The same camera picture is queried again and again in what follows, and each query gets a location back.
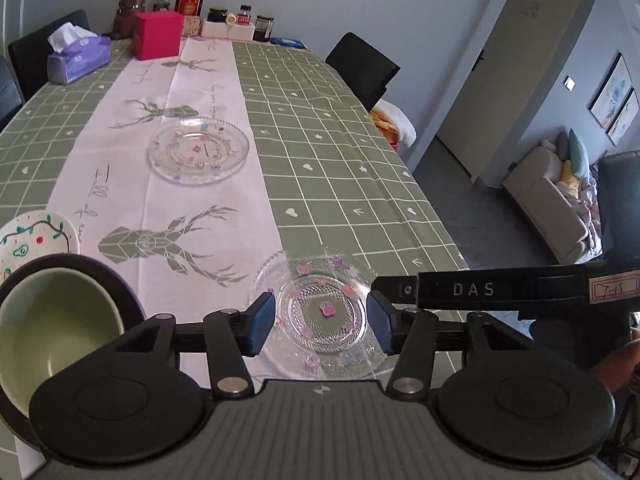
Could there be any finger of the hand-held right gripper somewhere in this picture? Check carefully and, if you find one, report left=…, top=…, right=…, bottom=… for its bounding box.
left=372, top=274, right=420, bottom=307

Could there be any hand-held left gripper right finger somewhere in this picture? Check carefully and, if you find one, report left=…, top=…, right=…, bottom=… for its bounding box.
left=366, top=290, right=531, bottom=401

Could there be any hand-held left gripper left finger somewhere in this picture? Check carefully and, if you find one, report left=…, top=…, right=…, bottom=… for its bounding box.
left=112, top=290, right=277, bottom=401

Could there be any textured clear glass plate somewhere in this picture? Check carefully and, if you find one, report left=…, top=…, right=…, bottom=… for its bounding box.
left=248, top=248, right=401, bottom=381

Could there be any black bowl green inside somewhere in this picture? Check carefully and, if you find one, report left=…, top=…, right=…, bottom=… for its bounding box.
left=0, top=254, right=147, bottom=453

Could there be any smooth clear glass plate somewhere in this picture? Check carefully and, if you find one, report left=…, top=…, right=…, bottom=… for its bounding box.
left=147, top=116, right=250, bottom=186

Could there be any white painted plate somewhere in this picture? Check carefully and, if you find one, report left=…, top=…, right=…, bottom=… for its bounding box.
left=0, top=209, right=81, bottom=286

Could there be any person's right hand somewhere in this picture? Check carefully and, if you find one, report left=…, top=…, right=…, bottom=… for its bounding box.
left=589, top=337, right=640, bottom=396

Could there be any beige sofa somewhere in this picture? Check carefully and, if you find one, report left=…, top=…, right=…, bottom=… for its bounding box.
left=502, top=130, right=608, bottom=266

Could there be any pink clothes pile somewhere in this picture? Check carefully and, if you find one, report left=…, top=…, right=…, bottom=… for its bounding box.
left=575, top=165, right=606, bottom=256

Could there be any dark flat panel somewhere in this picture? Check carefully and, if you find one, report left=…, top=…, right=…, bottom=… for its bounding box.
left=597, top=150, right=640, bottom=263

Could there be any teal cushion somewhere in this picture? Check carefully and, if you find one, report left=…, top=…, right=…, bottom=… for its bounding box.
left=567, top=129, right=591, bottom=181

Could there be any yellow cloth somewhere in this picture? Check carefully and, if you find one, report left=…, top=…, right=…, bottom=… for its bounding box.
left=369, top=110, right=401, bottom=141

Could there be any white deer print table runner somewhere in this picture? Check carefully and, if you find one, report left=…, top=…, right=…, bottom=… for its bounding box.
left=0, top=39, right=296, bottom=480

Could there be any small framed painting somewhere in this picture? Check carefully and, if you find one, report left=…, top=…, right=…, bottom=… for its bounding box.
left=607, top=89, right=640, bottom=147

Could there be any plain cream door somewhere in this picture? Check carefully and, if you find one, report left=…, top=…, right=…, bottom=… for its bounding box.
left=435, top=0, right=586, bottom=186

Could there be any large framed painting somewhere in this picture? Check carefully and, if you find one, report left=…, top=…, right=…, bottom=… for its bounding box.
left=589, top=52, right=633, bottom=131

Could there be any black chair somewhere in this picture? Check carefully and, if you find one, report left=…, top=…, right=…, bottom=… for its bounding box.
left=325, top=32, right=401, bottom=111
left=0, top=55, right=26, bottom=131
left=7, top=9, right=91, bottom=101

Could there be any pink box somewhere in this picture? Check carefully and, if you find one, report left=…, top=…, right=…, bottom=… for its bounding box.
left=132, top=10, right=183, bottom=61

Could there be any purple tissue box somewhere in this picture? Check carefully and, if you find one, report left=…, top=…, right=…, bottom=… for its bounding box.
left=46, top=23, right=112, bottom=85

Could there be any brown figurine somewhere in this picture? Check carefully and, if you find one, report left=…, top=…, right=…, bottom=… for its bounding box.
left=112, top=0, right=146, bottom=40

